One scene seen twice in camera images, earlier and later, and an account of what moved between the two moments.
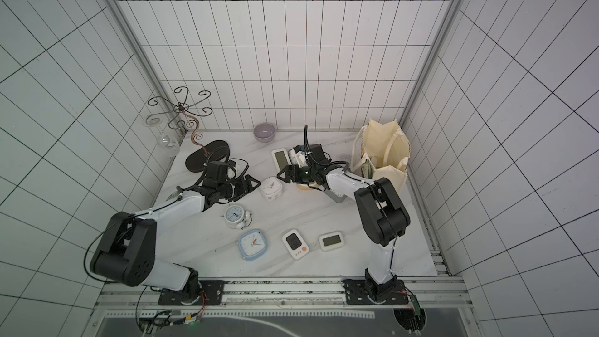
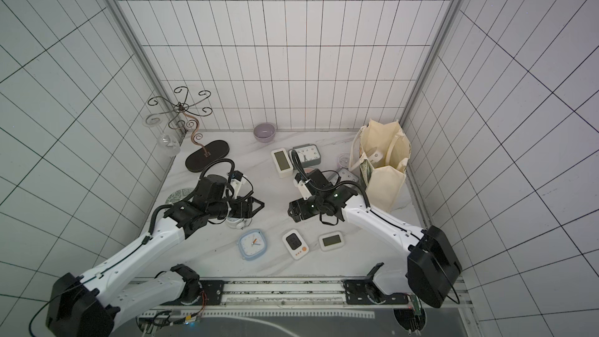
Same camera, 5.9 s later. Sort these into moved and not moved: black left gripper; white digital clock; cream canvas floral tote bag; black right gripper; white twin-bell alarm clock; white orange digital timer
Moved: black right gripper; black left gripper
Not moved: cream canvas floral tote bag; white twin-bell alarm clock; white orange digital timer; white digital clock
